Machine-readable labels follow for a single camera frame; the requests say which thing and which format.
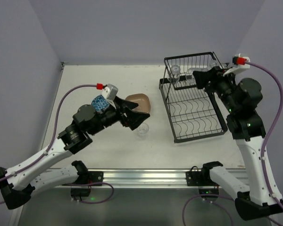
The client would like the brown square panda plate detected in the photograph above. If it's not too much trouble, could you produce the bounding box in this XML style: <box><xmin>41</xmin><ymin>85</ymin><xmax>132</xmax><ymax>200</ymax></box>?
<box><xmin>125</xmin><ymin>93</ymin><xmax>151</xmax><ymax>113</ymax></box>

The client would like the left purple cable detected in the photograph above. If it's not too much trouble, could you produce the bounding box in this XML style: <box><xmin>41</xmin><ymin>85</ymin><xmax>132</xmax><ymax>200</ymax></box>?
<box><xmin>0</xmin><ymin>82</ymin><xmax>115</xmax><ymax>205</ymax></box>

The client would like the aluminium mounting rail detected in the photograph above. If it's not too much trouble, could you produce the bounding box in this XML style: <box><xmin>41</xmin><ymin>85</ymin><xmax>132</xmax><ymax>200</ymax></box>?
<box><xmin>47</xmin><ymin>168</ymin><xmax>269</xmax><ymax>189</ymax></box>

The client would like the white red patterned bowl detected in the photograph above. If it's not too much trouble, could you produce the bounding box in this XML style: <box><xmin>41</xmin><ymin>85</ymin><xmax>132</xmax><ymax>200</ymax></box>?
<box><xmin>91</xmin><ymin>95</ymin><xmax>109</xmax><ymax>112</ymax></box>

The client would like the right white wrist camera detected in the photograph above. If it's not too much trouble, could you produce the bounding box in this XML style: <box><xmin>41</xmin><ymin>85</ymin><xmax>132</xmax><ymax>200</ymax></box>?
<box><xmin>223</xmin><ymin>53</ymin><xmax>250</xmax><ymax>77</ymax></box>

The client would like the clear glass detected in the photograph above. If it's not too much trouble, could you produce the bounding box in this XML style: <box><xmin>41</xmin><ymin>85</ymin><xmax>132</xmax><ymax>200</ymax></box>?
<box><xmin>136</xmin><ymin>123</ymin><xmax>149</xmax><ymax>138</ymax></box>
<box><xmin>185</xmin><ymin>67</ymin><xmax>210</xmax><ymax>85</ymax></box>
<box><xmin>170</xmin><ymin>65</ymin><xmax>181</xmax><ymax>83</ymax></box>
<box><xmin>208</xmin><ymin>60</ymin><xmax>218</xmax><ymax>68</ymax></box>

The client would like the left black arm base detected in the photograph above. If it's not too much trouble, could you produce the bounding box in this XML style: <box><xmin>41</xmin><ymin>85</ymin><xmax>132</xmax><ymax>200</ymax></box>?
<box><xmin>70</xmin><ymin>171</ymin><xmax>104</xmax><ymax>200</ymax></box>

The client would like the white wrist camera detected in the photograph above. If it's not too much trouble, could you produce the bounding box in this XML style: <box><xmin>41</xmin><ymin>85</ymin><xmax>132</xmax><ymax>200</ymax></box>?
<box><xmin>101</xmin><ymin>84</ymin><xmax>118</xmax><ymax>108</ymax></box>
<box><xmin>223</xmin><ymin>53</ymin><xmax>250</xmax><ymax>77</ymax></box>

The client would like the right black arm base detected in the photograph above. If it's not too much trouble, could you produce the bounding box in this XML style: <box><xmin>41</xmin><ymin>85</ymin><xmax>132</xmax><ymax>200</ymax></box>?
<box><xmin>185</xmin><ymin>161</ymin><xmax>223</xmax><ymax>198</ymax></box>

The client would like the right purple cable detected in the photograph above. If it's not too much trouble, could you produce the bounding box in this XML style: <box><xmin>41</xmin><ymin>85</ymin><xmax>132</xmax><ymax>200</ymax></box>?
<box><xmin>182</xmin><ymin>56</ymin><xmax>283</xmax><ymax>226</ymax></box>

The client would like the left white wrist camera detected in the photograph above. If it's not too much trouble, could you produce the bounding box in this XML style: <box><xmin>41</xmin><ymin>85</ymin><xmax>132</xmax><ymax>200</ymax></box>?
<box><xmin>101</xmin><ymin>84</ymin><xmax>118</xmax><ymax>108</ymax></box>

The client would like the purple cable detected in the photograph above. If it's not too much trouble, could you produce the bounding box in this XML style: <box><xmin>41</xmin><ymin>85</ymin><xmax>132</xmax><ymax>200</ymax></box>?
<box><xmin>0</xmin><ymin>82</ymin><xmax>115</xmax><ymax>205</ymax></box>
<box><xmin>182</xmin><ymin>56</ymin><xmax>283</xmax><ymax>226</ymax></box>

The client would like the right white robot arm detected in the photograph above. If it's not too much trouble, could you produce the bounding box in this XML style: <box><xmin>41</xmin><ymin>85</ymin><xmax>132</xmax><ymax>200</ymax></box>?
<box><xmin>193</xmin><ymin>67</ymin><xmax>283</xmax><ymax>220</ymax></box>

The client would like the black wire dish rack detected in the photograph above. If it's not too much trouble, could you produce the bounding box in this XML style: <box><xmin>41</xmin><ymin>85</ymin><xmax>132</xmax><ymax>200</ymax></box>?
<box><xmin>158</xmin><ymin>52</ymin><xmax>228</xmax><ymax>143</ymax></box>

